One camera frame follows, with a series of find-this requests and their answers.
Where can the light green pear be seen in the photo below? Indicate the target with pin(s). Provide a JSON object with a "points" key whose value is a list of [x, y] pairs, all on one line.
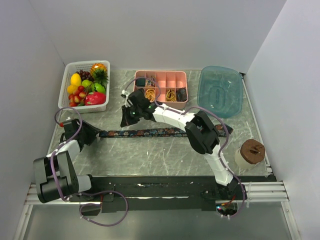
{"points": [[86, 83]]}

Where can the rolled colourful dotted tie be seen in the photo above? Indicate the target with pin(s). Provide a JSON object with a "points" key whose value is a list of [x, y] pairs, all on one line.
{"points": [[150, 82]]}

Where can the rolled dark green tie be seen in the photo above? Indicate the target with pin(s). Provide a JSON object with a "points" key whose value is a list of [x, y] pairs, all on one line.
{"points": [[140, 82]]}

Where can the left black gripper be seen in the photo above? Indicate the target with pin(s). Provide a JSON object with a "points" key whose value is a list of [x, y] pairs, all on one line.
{"points": [[92, 131]]}

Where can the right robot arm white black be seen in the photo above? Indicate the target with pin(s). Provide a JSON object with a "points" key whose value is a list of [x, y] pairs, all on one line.
{"points": [[202, 134]]}

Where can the red cherry bunch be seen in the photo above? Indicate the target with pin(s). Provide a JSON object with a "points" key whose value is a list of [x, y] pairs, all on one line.
{"points": [[77, 99]]}

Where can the rolled yellow tie left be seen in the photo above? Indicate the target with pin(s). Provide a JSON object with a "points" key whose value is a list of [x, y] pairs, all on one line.
{"points": [[150, 94]]}

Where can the pink dragon fruit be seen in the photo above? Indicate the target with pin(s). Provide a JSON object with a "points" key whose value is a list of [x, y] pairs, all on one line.
{"points": [[95, 98]]}

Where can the rolled dark patterned tie right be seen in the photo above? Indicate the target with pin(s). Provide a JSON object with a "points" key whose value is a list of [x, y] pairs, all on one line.
{"points": [[181, 94]]}

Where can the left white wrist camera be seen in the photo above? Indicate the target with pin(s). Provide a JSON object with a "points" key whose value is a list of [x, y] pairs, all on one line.
{"points": [[66, 122]]}

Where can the dark floral patterned necktie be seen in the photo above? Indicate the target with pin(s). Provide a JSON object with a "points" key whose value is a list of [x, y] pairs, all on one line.
{"points": [[152, 132]]}

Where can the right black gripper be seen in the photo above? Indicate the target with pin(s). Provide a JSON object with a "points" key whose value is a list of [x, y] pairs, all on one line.
{"points": [[126, 120]]}

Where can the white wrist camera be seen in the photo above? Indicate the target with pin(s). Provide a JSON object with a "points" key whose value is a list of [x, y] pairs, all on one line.
{"points": [[66, 122], [125, 94]]}

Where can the white plastic fruit basket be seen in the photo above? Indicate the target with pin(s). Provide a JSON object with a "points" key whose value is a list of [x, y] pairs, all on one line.
{"points": [[70, 69]]}

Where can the teal translucent plastic tub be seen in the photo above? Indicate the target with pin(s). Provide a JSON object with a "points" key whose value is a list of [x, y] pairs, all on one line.
{"points": [[220, 91]]}

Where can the rolled yellow tie right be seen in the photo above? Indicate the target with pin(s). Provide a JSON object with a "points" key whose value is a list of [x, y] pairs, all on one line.
{"points": [[170, 95]]}

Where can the yellow lemon lower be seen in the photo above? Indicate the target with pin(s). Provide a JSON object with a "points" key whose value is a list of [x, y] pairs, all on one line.
{"points": [[71, 88]]}

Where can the orange pineapple with leaves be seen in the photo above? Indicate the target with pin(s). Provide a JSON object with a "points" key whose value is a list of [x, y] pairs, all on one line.
{"points": [[99, 73]]}

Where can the rolled yellow tie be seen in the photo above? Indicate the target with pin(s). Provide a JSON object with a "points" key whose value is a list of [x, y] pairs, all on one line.
{"points": [[170, 95], [150, 94]]}

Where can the brown lidded white cup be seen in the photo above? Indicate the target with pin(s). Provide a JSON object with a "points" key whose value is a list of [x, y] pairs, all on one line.
{"points": [[249, 154]]}

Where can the dark purple grapes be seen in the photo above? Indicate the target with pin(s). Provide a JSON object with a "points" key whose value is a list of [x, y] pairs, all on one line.
{"points": [[85, 75]]}

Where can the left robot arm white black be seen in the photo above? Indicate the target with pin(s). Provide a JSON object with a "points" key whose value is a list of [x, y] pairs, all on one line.
{"points": [[55, 176]]}

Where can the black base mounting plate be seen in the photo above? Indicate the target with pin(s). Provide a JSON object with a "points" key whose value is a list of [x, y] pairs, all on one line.
{"points": [[121, 203]]}

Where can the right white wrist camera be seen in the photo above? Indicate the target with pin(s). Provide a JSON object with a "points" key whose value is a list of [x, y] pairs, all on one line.
{"points": [[125, 94]]}

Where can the aluminium rail frame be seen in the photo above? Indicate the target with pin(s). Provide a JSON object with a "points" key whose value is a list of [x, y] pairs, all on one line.
{"points": [[268, 191]]}

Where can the yellow lemon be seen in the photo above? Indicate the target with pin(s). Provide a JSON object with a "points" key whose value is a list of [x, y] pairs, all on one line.
{"points": [[76, 79], [71, 88]]}

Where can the pink compartment organizer box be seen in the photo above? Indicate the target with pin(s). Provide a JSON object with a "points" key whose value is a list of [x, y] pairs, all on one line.
{"points": [[164, 80]]}

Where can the yellow lemon upper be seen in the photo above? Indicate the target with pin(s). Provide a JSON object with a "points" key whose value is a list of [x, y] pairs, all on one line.
{"points": [[76, 79]]}

